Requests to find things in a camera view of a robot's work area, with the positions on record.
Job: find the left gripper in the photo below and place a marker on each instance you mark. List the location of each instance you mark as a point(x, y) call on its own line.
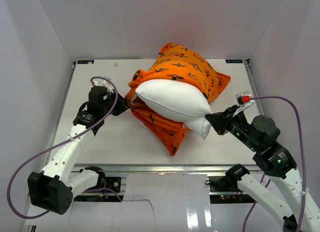
point(122, 105)

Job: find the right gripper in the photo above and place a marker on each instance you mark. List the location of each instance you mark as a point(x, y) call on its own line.
point(220, 121)

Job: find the white pillow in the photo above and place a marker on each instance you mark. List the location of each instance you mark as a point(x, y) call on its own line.
point(177, 101)

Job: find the orange patterned pillowcase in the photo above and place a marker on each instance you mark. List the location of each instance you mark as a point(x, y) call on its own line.
point(174, 62)

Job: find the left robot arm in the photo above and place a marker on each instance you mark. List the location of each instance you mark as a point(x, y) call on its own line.
point(53, 188)

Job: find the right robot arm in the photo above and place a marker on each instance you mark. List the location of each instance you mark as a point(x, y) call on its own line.
point(298, 211)

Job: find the right blue label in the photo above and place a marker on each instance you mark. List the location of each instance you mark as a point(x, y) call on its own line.
point(234, 61)

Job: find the blue label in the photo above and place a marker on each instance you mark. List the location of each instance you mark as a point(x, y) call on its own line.
point(234, 61)
point(85, 62)

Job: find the left blue label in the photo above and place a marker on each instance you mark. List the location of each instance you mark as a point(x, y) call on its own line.
point(85, 62)

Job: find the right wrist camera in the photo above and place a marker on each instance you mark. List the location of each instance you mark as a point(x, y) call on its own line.
point(244, 102)

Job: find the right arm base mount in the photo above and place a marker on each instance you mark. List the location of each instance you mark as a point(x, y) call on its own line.
point(222, 189)

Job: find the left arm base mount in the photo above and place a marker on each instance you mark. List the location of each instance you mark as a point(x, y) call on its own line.
point(110, 185)

